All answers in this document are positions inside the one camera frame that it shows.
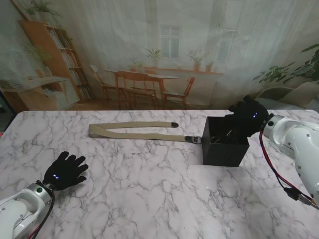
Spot black belt storage box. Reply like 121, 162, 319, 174
201, 116, 250, 168

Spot left arm red black cables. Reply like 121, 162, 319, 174
24, 191, 56, 239

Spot right arm red black cables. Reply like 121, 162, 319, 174
258, 124, 319, 209

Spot arm red black cables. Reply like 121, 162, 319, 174
24, 191, 56, 239
258, 124, 319, 209

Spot dark brown woven belt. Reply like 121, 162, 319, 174
210, 125, 246, 144

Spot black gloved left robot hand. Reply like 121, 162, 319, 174
42, 151, 90, 191

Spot printed room backdrop cloth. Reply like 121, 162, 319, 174
0, 0, 319, 112

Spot beige woven belt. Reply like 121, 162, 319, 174
88, 121, 203, 144

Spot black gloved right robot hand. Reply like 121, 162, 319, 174
225, 95, 270, 137

